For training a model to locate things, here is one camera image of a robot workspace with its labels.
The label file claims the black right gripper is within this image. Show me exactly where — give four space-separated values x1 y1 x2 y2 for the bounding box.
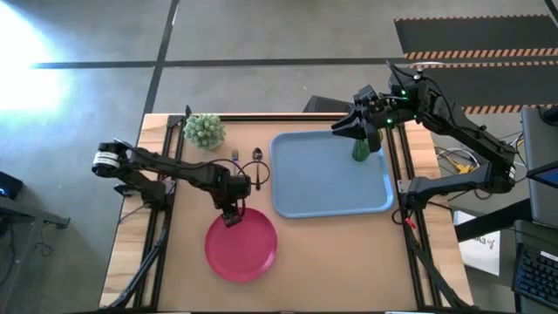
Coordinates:
330 84 396 154

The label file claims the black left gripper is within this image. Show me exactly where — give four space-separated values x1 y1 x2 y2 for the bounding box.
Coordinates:
210 168 254 229

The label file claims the green translucent cup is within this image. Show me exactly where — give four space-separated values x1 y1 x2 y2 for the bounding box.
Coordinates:
350 128 385 163

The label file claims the red plastic plate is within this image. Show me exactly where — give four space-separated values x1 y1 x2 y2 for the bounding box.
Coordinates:
203 207 279 284

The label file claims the metal spoon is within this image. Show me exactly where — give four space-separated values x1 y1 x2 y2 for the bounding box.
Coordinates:
251 147 264 192

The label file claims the blue plastic tray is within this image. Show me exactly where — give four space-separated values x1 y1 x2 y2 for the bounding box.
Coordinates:
269 129 395 220

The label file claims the green plant in white pot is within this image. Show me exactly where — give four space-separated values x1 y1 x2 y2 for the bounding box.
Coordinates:
182 113 228 152

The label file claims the black mat with hazard stripes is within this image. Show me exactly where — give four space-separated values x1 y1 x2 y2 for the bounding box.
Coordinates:
393 14 558 115

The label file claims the grey laptop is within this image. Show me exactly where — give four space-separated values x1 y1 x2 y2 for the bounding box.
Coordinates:
520 106 558 229

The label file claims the dark side desk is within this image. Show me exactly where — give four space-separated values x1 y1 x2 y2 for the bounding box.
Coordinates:
0 170 71 309

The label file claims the black keyboard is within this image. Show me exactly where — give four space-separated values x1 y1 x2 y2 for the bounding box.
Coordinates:
511 242 558 311

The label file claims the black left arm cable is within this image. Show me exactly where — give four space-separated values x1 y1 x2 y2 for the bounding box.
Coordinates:
204 157 272 188

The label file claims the yellow cable bundle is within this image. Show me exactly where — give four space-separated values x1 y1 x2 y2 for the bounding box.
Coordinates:
434 147 477 176

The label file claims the black aluminium table frame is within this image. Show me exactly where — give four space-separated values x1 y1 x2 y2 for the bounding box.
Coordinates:
99 104 475 312

